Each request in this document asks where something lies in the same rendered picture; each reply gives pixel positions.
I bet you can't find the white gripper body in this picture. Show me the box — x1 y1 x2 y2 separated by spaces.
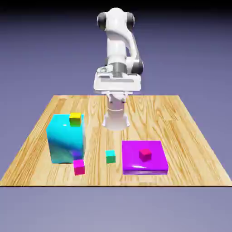
93 72 142 95

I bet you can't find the large cyan box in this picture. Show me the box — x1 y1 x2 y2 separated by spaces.
46 113 86 164

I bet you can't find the small magenta cube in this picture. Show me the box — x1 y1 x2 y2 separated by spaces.
73 159 86 176

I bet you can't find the small teal cube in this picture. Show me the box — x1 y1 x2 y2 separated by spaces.
105 150 116 164

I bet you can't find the small yellow cube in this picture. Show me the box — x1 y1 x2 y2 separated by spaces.
69 112 82 127

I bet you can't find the small red cube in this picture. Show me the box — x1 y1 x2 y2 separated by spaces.
139 148 152 162

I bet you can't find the large purple box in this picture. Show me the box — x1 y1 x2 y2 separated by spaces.
121 140 169 175

